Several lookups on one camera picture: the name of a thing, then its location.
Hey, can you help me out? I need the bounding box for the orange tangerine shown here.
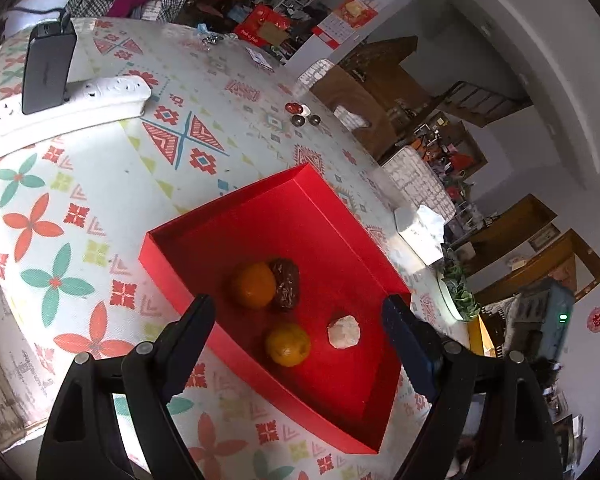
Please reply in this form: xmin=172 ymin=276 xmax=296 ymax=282
xmin=265 ymin=322 xmax=311 ymax=367
xmin=230 ymin=261 xmax=277 ymax=310

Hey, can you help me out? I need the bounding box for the white patterned carton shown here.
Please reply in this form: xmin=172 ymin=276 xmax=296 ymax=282
xmin=382 ymin=146 xmax=456 ymax=221

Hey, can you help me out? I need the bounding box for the black cable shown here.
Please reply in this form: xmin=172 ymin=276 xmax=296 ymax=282
xmin=11 ymin=5 xmax=74 ymax=32

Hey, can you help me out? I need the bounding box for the yellow box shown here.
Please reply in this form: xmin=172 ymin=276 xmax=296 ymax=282
xmin=467 ymin=312 xmax=496 ymax=358

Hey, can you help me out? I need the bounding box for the red wall calendar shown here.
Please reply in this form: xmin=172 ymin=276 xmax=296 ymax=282
xmin=312 ymin=0 xmax=379 ymax=50

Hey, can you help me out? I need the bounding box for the bunch of metal keys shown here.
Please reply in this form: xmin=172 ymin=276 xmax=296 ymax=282
xmin=197 ymin=30 xmax=225 ymax=51

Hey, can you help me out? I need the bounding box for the cluttered goods shelf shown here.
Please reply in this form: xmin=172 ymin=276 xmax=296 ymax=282
xmin=405 ymin=110 xmax=486 ymax=196

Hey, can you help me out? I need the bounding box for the clear plastic bottle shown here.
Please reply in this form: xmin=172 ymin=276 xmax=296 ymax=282
xmin=297 ymin=60 xmax=336 ymax=91

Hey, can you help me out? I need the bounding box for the wooden door frame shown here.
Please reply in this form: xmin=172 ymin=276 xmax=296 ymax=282
xmin=472 ymin=229 xmax=600 ymax=306
xmin=462 ymin=194 xmax=558 ymax=276

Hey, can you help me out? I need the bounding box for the grey appliance with green light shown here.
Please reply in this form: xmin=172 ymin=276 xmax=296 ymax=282
xmin=510 ymin=280 xmax=576 ymax=361

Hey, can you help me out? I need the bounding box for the white power strip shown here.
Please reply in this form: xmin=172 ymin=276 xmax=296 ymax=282
xmin=0 ymin=75 xmax=153 ymax=167

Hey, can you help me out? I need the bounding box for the white round rice cake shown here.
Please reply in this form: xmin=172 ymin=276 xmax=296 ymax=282
xmin=327 ymin=314 xmax=362 ymax=350

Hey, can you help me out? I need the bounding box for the dark brown wrinkled fruit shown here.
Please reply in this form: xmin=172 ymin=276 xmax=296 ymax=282
xmin=268 ymin=258 xmax=301 ymax=311

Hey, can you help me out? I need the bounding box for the white tissue box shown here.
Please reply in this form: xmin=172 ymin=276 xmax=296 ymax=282
xmin=394 ymin=205 xmax=446 ymax=266

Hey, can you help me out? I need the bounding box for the wooden staircase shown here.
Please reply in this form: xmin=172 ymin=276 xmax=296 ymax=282
xmin=337 ymin=35 xmax=533 ymax=128

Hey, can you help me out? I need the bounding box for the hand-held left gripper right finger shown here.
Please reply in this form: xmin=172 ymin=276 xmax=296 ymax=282
xmin=381 ymin=295 xmax=563 ymax=480

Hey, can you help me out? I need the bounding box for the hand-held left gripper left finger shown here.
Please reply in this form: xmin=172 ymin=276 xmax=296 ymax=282
xmin=36 ymin=294 xmax=216 ymax=480

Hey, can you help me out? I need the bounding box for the red gift box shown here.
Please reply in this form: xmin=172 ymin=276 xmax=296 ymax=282
xmin=235 ymin=5 xmax=293 ymax=48

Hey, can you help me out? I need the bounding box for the brown cardboard box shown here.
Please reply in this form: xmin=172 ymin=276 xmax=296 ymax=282
xmin=310 ymin=65 xmax=398 ymax=158

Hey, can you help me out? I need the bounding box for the small white card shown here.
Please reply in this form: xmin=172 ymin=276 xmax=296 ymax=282
xmin=245 ymin=47 xmax=273 ymax=71

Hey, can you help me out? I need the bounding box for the red shallow cardboard tray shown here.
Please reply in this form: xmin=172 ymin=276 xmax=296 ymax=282
xmin=139 ymin=163 xmax=412 ymax=456

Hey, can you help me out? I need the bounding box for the green plant in white pot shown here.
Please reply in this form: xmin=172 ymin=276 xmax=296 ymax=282
xmin=437 ymin=250 xmax=482 ymax=322

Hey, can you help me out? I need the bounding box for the grey power adapter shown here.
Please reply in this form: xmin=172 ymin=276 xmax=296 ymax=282
xmin=21 ymin=22 xmax=78 ymax=115

